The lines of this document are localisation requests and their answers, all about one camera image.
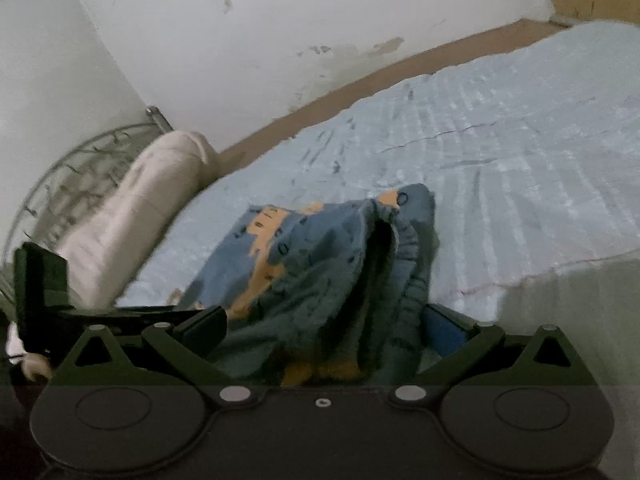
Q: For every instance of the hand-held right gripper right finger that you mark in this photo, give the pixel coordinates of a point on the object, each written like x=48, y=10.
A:
x=442, y=326

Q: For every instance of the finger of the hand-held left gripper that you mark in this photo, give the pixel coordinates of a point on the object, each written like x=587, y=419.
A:
x=125, y=316

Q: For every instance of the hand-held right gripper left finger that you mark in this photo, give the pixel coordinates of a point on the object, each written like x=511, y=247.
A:
x=202, y=326

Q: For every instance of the blue pants with orange print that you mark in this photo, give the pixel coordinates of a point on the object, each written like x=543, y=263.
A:
x=325, y=280

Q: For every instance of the person's left hand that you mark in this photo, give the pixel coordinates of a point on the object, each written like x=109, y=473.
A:
x=37, y=366

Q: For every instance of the rolled cream blanket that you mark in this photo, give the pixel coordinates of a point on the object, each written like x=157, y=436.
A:
x=135, y=210

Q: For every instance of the light blue quilted bed cover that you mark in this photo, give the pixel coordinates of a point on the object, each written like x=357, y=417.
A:
x=500, y=150

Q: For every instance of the brown wooden bed frame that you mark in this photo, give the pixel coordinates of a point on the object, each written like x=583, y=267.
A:
x=350, y=85

